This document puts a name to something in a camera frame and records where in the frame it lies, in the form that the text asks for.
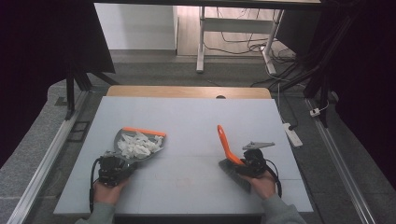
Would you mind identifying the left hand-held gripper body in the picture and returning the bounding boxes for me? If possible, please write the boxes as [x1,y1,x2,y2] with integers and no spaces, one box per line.
[97,150,138,188]

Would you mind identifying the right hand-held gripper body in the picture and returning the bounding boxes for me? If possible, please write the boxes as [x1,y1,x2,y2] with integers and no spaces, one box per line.
[241,141,276,179]

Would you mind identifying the orange-handled dust brush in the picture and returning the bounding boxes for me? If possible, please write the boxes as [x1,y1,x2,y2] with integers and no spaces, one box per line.
[217,124,252,193]

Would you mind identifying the white tissue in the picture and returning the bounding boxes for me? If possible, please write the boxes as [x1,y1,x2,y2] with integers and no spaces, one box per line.
[117,132,164,160]

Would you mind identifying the grey dustpan with orange edge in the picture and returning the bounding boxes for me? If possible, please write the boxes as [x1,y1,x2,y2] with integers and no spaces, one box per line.
[113,126,167,167]

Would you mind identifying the person's left hand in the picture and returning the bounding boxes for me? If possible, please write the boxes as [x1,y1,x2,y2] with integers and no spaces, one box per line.
[92,178,130,206]

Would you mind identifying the person's right hand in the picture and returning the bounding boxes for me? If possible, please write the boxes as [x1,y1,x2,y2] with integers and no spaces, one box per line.
[244,171,277,201]

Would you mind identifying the white power strip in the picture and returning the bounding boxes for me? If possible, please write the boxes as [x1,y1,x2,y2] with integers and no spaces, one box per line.
[282,122,304,148]

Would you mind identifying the black metal stand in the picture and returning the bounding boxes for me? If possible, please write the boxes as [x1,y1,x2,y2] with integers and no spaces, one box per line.
[64,60,120,121]
[270,15,358,129]

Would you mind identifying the wooden table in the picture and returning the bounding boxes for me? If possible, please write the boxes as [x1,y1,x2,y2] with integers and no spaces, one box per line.
[106,85,273,100]

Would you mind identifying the black curtain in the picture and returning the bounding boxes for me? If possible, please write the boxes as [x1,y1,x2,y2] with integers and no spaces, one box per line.
[276,0,396,189]
[0,0,117,169]

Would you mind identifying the white cabinet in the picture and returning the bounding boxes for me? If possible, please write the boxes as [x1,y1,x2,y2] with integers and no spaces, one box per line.
[93,3,179,51]

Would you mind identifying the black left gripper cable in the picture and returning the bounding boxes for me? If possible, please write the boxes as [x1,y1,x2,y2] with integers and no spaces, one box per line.
[89,157,103,214]

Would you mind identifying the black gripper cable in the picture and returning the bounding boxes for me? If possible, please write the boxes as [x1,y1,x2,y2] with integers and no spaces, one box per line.
[264,158,283,199]
[89,157,103,214]

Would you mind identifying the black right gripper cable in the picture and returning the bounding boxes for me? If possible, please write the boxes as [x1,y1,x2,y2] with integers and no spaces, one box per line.
[264,158,283,199]

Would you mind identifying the aluminium rail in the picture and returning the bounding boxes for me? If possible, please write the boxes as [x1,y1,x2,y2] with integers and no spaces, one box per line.
[7,90,91,224]
[304,98,377,224]

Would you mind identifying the tangle of black floor cables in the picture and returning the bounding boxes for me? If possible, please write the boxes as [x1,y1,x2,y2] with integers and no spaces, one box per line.
[204,7,300,91]

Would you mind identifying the white desk frame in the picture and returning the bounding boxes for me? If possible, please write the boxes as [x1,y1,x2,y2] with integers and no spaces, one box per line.
[195,6,286,76]

